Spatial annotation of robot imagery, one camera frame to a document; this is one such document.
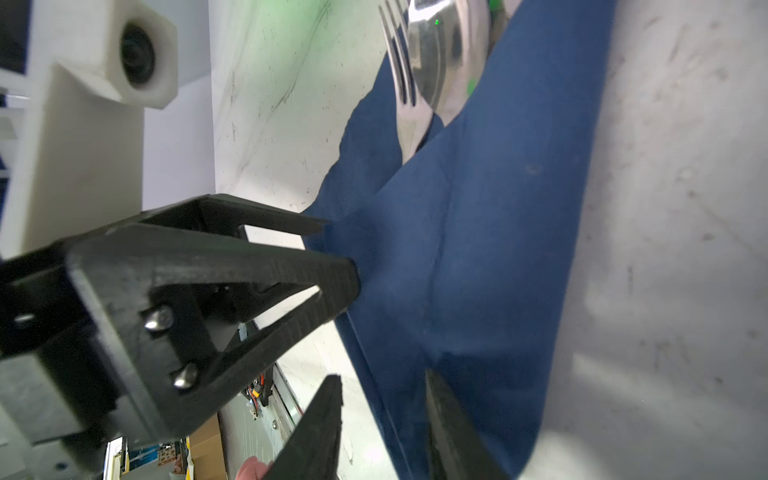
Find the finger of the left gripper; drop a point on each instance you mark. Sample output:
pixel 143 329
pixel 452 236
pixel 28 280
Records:
pixel 227 215

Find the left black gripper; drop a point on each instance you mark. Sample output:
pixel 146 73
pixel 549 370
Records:
pixel 185 320

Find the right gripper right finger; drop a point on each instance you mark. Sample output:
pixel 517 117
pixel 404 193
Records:
pixel 455 449

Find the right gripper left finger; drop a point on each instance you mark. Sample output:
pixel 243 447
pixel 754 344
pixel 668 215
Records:
pixel 312 450

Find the dark blue paper napkin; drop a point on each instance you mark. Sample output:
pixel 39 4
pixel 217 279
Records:
pixel 464 251

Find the silver metal fork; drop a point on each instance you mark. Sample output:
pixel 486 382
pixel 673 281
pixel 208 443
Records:
pixel 413 114

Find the silver metal spoon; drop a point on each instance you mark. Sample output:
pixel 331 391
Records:
pixel 448 48

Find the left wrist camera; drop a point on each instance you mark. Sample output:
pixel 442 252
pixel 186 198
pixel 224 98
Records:
pixel 93 69

